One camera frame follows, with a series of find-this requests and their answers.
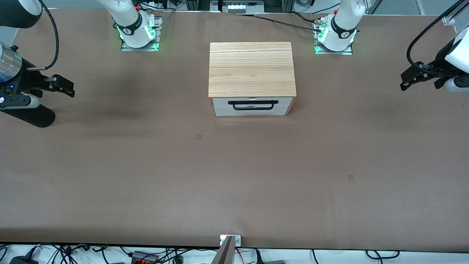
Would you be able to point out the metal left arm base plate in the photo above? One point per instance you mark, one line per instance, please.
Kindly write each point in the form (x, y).
(349, 52)

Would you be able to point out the aluminium corner profile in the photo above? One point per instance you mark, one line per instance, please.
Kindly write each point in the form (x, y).
(447, 20)

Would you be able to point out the black power adapter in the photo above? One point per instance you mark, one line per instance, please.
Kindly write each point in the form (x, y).
(22, 260)

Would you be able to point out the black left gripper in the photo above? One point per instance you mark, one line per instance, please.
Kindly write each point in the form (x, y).
(438, 61)

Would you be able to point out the white power strip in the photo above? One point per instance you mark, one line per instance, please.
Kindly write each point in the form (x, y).
(238, 6)

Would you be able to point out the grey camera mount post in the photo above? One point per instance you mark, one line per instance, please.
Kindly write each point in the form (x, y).
(224, 253)

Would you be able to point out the black cylindrical vase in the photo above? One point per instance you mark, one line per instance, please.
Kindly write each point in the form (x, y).
(34, 115)

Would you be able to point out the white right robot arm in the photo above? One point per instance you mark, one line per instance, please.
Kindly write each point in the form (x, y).
(128, 22)

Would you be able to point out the light wooden cabinet box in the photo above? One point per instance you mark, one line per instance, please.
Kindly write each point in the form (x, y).
(252, 69)

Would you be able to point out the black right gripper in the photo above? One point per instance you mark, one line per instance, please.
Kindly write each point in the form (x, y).
(26, 79)

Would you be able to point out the silver metal clamp bracket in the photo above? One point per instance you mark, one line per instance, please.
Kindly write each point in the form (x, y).
(237, 240)

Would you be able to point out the black box with red buttons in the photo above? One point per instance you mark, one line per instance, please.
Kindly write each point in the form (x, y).
(143, 257)

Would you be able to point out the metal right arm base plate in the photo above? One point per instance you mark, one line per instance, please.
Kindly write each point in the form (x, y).
(158, 29)

